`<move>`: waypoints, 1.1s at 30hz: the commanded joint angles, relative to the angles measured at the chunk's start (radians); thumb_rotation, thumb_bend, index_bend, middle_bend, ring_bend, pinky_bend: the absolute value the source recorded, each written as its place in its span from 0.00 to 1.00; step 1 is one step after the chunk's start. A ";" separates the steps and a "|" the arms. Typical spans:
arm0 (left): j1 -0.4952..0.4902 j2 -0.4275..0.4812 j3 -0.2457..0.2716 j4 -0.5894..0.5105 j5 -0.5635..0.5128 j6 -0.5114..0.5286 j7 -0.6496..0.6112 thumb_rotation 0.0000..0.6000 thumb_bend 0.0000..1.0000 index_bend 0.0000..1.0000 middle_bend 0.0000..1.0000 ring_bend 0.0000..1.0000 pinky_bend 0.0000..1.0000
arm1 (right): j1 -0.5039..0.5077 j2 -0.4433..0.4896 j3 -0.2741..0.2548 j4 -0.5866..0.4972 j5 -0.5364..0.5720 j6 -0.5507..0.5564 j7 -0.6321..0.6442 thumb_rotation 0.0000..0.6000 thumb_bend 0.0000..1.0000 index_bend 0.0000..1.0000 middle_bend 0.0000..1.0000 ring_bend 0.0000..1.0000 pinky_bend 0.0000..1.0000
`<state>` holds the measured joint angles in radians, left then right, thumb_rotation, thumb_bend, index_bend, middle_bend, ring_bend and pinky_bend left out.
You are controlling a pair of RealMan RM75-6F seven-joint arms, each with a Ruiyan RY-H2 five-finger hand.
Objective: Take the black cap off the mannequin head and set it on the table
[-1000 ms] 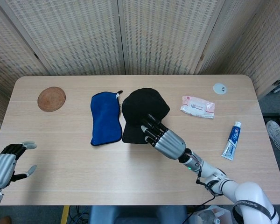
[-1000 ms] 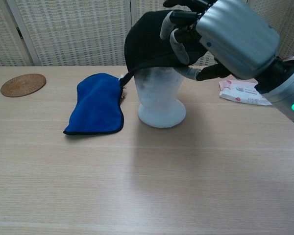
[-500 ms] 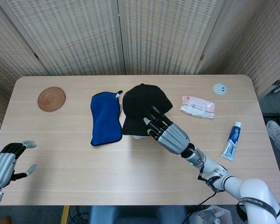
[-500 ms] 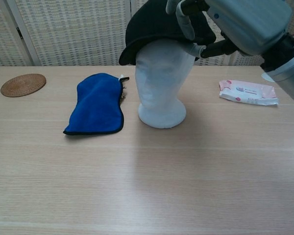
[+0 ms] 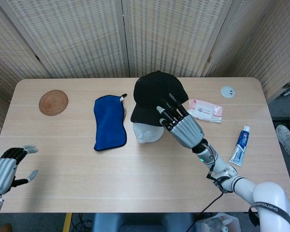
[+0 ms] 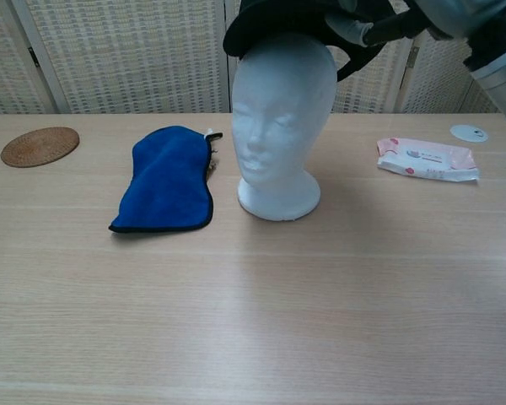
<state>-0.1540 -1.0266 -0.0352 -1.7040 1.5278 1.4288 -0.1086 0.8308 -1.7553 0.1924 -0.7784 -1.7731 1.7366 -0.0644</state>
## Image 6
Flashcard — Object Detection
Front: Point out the pink white wet wipes pack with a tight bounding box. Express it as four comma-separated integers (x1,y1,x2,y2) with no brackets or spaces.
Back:
376,136,481,185

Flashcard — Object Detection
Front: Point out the black baseball cap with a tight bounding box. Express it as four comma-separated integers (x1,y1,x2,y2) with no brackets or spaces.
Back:
222,0,400,84

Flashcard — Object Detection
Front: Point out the woven folding screen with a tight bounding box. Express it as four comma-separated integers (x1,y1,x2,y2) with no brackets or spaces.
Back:
0,0,506,117

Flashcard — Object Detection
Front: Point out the blue cloth with black trim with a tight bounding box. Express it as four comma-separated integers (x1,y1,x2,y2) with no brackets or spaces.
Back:
108,125,224,235

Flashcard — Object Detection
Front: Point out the round grey cable grommet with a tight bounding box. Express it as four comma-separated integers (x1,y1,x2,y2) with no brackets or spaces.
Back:
449,123,490,143

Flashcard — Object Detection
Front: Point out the white foam mannequin head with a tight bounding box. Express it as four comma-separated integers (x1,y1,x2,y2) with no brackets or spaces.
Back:
230,33,337,222

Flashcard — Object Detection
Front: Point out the round woven rattan coaster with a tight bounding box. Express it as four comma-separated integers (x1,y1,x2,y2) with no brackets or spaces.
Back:
0,127,80,168

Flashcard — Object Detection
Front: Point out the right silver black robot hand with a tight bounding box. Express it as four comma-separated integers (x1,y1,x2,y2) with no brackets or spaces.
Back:
326,0,497,47

